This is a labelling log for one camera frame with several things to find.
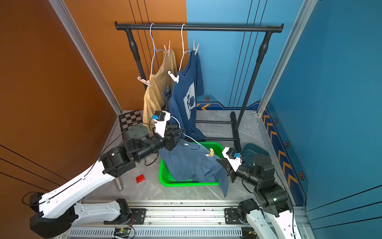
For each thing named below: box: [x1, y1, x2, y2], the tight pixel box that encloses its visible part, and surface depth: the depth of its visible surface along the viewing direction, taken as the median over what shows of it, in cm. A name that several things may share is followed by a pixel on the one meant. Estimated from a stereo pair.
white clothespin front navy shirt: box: [167, 70, 180, 84], surface depth 61 cm
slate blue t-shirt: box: [159, 138, 230, 198], surface depth 75 cm
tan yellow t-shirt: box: [142, 49, 179, 132], surface depth 67 cm
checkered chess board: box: [118, 110, 144, 135], surface depth 114 cm
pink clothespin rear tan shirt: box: [163, 40, 171, 57], surface depth 78 cm
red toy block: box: [135, 174, 146, 184], surface depth 87 cm
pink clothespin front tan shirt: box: [137, 76, 154, 87], surface depth 61 cm
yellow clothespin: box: [205, 147, 215, 157], surface depth 63 cm
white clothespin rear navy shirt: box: [192, 38, 200, 56], surface depth 79 cm
